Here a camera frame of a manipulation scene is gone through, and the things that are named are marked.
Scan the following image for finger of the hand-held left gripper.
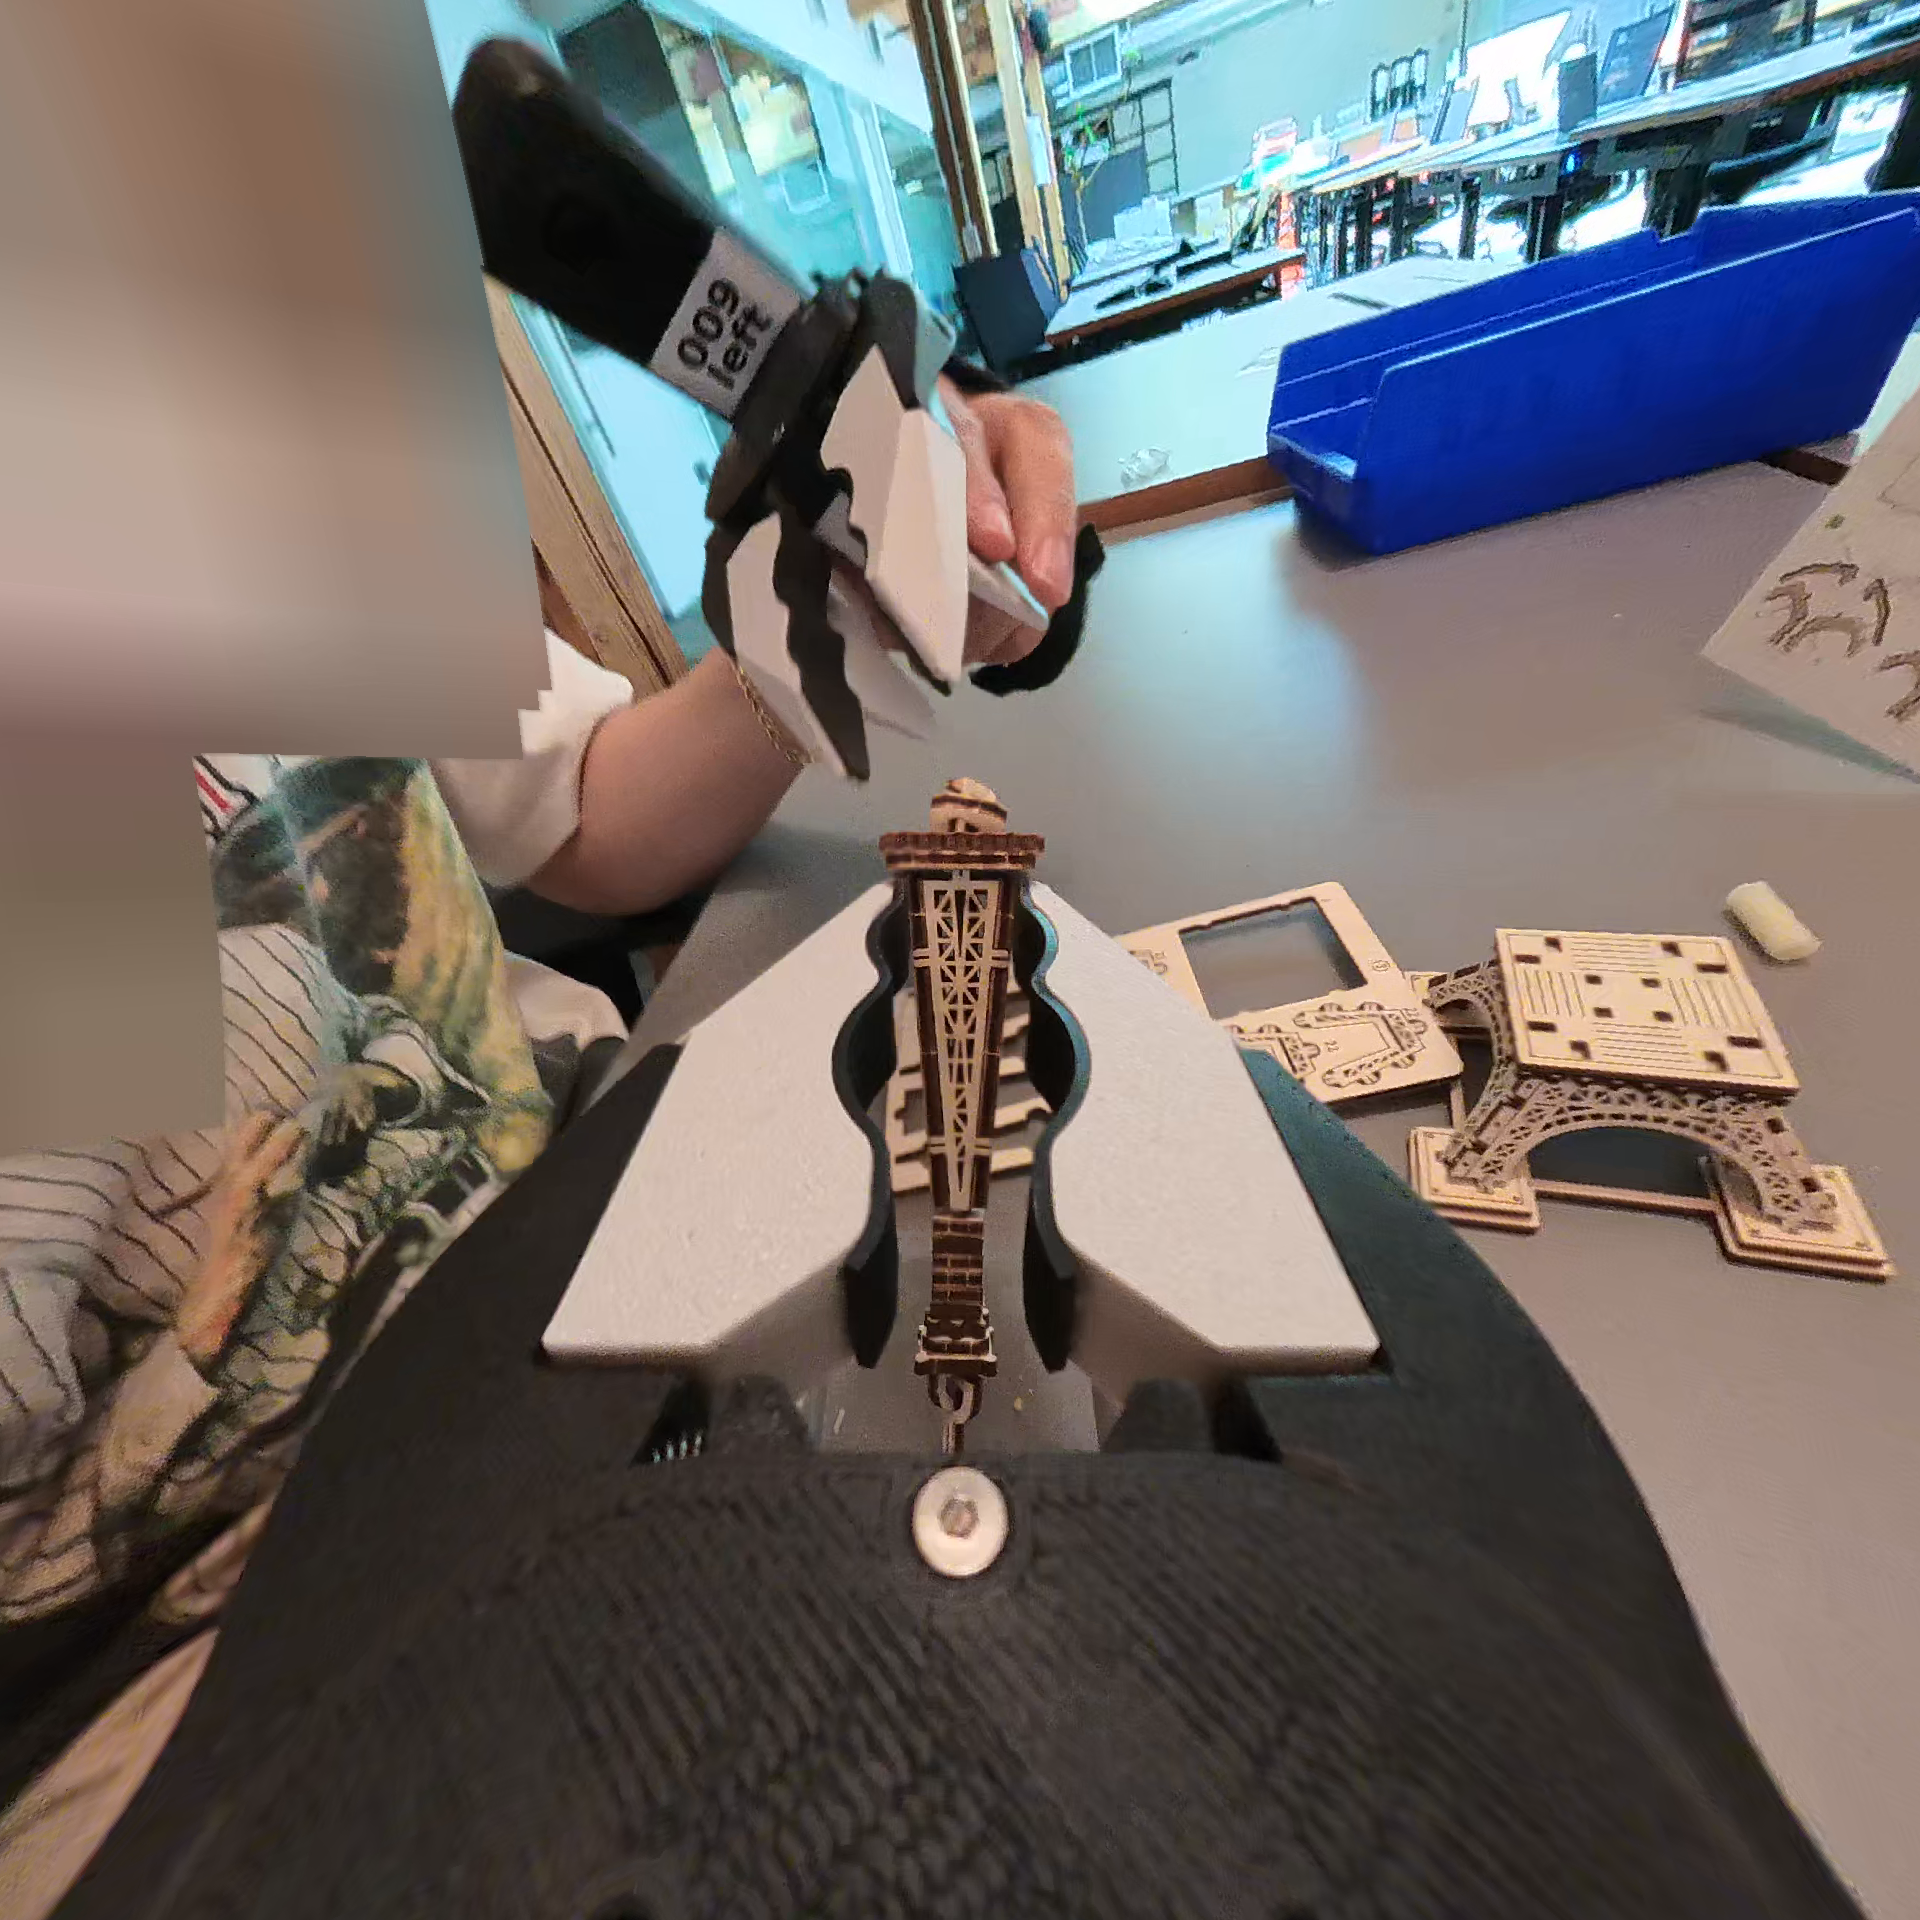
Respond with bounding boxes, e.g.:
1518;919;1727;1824
779;359;980;695
702;516;939;784

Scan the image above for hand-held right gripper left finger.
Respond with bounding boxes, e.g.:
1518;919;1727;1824
539;881;906;1379

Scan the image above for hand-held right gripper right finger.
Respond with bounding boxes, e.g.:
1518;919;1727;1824
1017;881;1385;1375

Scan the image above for wooden tower spire model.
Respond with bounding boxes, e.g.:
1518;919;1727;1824
878;776;1047;1423

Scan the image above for person's left forearm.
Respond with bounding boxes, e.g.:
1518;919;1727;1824
525;651;818;916

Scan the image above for person's left hand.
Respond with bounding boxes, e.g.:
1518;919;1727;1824
941;382;1081;665

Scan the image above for wooden cut-out parts sheet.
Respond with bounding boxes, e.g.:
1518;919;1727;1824
887;881;1465;1192

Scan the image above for black screen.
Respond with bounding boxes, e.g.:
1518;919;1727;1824
950;245;1068;376

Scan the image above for adjacent pale table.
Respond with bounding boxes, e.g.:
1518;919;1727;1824
1019;247;1518;531

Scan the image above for person's printed shirt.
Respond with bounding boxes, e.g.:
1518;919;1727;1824
0;631;646;1653

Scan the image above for wooden tower base model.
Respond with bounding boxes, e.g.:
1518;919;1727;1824
1409;925;1897;1286

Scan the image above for small white eraser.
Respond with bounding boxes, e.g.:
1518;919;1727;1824
1724;879;1826;961

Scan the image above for blue plastic bin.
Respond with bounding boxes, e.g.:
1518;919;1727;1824
1265;188;1920;560

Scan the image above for row of background work tables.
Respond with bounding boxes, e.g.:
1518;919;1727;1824
1043;30;1920;325

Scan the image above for pale parts sheet with curved cut-outs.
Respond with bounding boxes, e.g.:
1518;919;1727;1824
1699;433;1920;776

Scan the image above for person's beige trousers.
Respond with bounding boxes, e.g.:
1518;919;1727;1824
0;1612;234;1920

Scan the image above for gold chain bracelet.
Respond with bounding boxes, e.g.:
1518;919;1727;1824
731;656;814;771

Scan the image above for wooden partition frame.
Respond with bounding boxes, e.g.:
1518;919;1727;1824
483;276;695;695

